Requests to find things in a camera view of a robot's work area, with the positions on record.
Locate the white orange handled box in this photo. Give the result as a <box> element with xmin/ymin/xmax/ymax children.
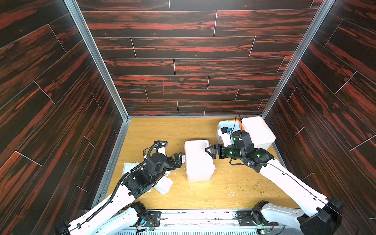
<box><xmin>216</xmin><ymin>119</ymin><xmax>244</xmax><ymax>146</ymax></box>

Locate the pink medicine chest box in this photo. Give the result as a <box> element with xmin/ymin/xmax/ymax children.
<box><xmin>184</xmin><ymin>140</ymin><xmax>215</xmax><ymax>183</ymax></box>

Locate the aluminium frame rail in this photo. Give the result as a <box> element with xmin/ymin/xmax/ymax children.
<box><xmin>261</xmin><ymin>0</ymin><xmax>335</xmax><ymax>119</ymax></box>
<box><xmin>63</xmin><ymin>0</ymin><xmax>129</xmax><ymax>121</ymax></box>

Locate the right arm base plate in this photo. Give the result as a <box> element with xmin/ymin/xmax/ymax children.
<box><xmin>234</xmin><ymin>210</ymin><xmax>279</xmax><ymax>227</ymax></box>

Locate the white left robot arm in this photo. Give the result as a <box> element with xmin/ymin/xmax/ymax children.
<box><xmin>55</xmin><ymin>141</ymin><xmax>183</xmax><ymax>235</ymax></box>

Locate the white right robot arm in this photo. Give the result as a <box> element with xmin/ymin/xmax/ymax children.
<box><xmin>205</xmin><ymin>130</ymin><xmax>343</xmax><ymax>235</ymax></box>

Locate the aluminium frame rail left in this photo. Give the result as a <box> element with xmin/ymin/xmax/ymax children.
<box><xmin>63</xmin><ymin>0</ymin><xmax>129</xmax><ymax>121</ymax></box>

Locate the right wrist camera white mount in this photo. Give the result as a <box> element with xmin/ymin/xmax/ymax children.
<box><xmin>217</xmin><ymin>127</ymin><xmax>233</xmax><ymax>146</ymax></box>

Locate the white pink first aid box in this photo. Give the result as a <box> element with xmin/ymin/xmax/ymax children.
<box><xmin>241</xmin><ymin>116</ymin><xmax>276</xmax><ymax>150</ymax></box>

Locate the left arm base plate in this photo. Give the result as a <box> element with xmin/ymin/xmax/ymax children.
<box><xmin>136</xmin><ymin>211</ymin><xmax>162</xmax><ymax>228</ymax></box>

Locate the aluminium frame rail right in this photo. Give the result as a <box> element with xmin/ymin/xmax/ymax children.
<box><xmin>261</xmin><ymin>0</ymin><xmax>335</xmax><ymax>119</ymax></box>

